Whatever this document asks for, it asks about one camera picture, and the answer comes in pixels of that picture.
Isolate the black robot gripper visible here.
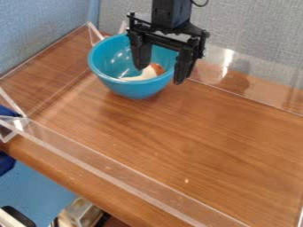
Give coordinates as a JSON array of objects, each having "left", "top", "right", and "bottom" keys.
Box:
[{"left": 127, "top": 0, "right": 210, "bottom": 85}]

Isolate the toy mushroom brown cap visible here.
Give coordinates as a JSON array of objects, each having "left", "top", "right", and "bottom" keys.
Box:
[{"left": 120, "top": 63, "right": 166, "bottom": 81}]

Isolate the blue plastic bowl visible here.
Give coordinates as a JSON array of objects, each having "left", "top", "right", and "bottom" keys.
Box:
[{"left": 88, "top": 34, "right": 178, "bottom": 99}]

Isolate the clear acrylic table barrier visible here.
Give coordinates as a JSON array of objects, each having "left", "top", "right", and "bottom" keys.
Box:
[{"left": 0, "top": 24, "right": 303, "bottom": 227}]

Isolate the blue clamp at table edge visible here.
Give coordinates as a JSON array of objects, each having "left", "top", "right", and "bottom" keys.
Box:
[{"left": 0, "top": 105, "right": 20, "bottom": 176}]

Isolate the black and white object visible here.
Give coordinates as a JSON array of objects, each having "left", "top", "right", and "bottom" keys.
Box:
[{"left": 0, "top": 206, "right": 36, "bottom": 227}]

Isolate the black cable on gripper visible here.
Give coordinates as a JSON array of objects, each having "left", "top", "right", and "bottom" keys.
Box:
[{"left": 191, "top": 0, "right": 211, "bottom": 8}]

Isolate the metal frame under table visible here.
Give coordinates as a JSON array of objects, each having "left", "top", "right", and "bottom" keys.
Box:
[{"left": 57, "top": 197, "right": 104, "bottom": 227}]

